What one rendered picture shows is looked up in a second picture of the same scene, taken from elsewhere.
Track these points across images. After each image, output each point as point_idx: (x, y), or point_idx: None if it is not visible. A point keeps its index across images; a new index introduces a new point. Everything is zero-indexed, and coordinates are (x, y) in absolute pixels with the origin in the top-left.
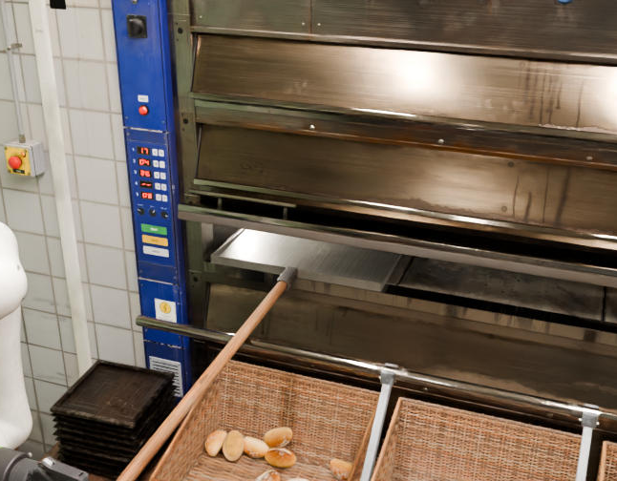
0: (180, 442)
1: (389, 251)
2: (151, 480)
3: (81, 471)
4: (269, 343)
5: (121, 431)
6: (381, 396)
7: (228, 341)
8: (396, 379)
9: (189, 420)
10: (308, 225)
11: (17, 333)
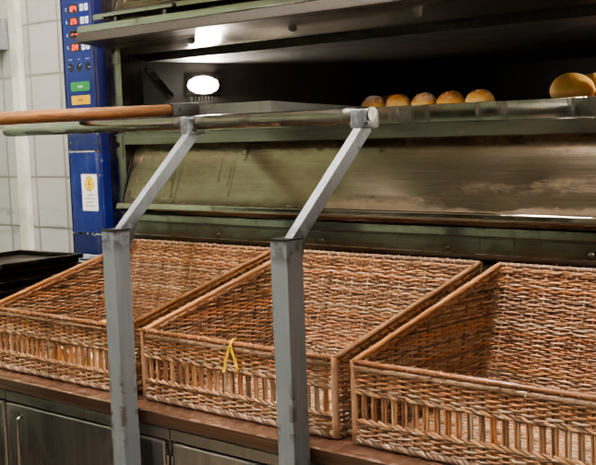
0: (46, 295)
1: (238, 20)
2: None
3: None
4: (100, 120)
5: None
6: (175, 144)
7: (67, 126)
8: (196, 126)
9: (65, 277)
10: (173, 14)
11: None
